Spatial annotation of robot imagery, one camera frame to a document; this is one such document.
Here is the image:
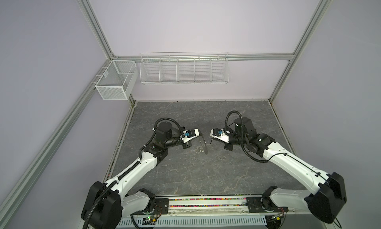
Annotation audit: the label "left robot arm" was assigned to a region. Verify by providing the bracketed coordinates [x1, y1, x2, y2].
[81, 117, 201, 229]

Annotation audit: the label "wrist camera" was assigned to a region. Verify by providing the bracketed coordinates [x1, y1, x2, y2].
[182, 129, 198, 142]
[210, 128, 229, 143]

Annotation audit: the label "white slotted cable duct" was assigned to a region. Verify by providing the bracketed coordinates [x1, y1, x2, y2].
[134, 215, 267, 229]

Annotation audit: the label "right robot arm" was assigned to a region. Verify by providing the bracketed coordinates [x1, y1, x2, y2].
[210, 110, 347, 228]

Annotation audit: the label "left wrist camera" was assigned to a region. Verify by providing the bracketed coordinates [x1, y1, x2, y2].
[182, 129, 198, 142]

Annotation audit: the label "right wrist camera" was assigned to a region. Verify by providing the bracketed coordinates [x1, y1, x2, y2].
[210, 128, 229, 143]

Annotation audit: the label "aluminium frame profiles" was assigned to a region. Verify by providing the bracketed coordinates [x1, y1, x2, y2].
[1, 0, 333, 229]

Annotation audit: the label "long white wire basket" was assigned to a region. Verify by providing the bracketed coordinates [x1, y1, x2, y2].
[140, 52, 230, 84]

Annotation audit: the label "white mesh box basket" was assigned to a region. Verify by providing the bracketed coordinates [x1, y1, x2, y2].
[95, 60, 139, 100]

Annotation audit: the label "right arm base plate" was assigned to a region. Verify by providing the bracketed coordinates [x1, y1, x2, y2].
[246, 196, 289, 213]

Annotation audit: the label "metal ring disc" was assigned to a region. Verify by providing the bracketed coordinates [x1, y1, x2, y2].
[199, 132, 208, 155]

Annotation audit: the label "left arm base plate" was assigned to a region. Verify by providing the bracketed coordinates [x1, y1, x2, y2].
[133, 198, 169, 215]

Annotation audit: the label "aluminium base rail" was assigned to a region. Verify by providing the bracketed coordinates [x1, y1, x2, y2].
[78, 194, 313, 219]

